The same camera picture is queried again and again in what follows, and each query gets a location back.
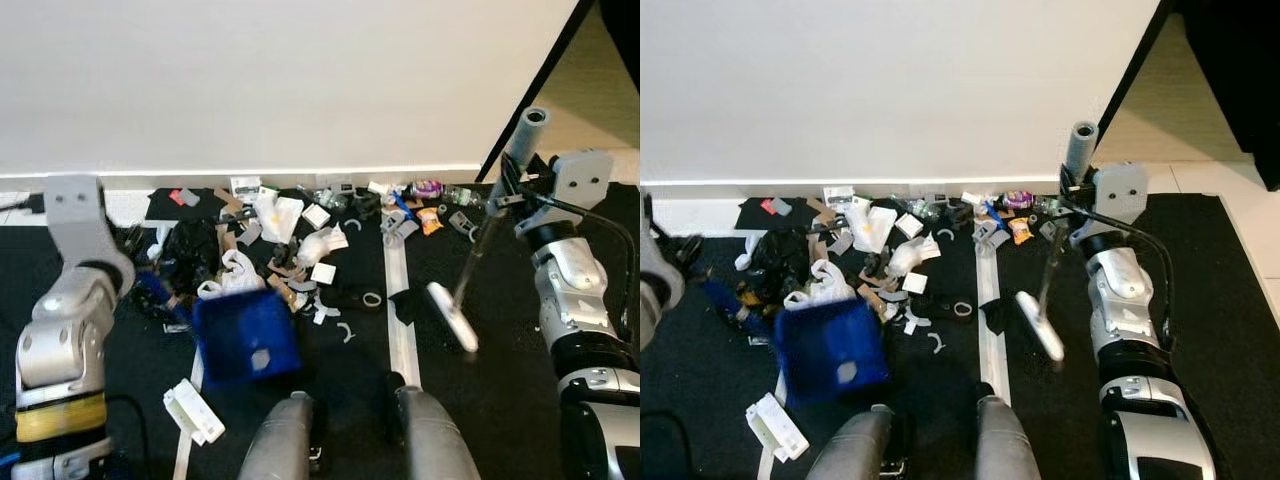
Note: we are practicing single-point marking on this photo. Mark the blue plastic dustpan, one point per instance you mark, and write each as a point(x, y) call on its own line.
point(830, 350)
point(245, 335)

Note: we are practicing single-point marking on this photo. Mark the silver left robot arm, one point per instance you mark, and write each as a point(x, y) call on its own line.
point(660, 295)
point(65, 330)

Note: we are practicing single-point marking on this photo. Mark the clear plastic bottle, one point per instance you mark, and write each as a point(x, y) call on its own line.
point(470, 196)
point(1048, 202)

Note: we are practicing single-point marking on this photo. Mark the grey plastic clip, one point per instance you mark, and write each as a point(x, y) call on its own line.
point(462, 225)
point(1052, 232)

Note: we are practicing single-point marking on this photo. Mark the black paper sheet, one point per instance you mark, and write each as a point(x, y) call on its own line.
point(165, 212)
point(752, 222)

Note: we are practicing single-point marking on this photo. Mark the black plastic bag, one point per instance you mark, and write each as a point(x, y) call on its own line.
point(190, 250)
point(780, 258)

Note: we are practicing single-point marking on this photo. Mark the purple snack wrapper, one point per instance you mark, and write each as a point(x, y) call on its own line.
point(427, 189)
point(1017, 199)

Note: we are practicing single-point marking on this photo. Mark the orange snack packet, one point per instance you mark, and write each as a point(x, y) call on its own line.
point(1020, 231)
point(430, 221)

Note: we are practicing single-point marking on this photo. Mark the white plastic bag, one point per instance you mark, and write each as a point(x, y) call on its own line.
point(825, 288)
point(235, 278)

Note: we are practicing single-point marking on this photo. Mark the white printed label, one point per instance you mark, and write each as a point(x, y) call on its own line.
point(839, 196)
point(246, 187)

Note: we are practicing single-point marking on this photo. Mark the black foam piece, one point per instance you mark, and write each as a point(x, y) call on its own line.
point(405, 305)
point(995, 315)

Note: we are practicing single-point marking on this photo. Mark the white paper with yellow stain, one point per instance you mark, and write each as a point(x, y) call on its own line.
point(278, 215)
point(873, 225)

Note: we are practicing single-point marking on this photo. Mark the white rectangular box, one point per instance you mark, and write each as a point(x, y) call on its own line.
point(776, 428)
point(193, 412)

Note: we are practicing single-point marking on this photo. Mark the crumpled white tissue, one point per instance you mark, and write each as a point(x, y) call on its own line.
point(320, 245)
point(912, 255)

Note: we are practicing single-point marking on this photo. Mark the grey left robot leg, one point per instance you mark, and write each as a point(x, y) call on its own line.
point(850, 450)
point(278, 440)

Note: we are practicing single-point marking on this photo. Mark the grey robot leg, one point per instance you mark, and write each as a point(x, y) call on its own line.
point(435, 440)
point(850, 450)
point(278, 440)
point(1008, 445)

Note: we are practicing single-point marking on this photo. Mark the grey right robot leg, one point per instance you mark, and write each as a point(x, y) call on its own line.
point(1008, 445)
point(435, 440)

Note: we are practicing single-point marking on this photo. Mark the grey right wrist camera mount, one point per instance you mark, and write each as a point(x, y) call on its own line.
point(582, 185)
point(1120, 198)

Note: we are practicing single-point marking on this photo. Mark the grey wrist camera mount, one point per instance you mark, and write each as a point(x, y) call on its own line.
point(1120, 198)
point(582, 185)
point(75, 215)

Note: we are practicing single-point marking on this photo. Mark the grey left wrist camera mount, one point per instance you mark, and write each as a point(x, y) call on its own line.
point(75, 215)

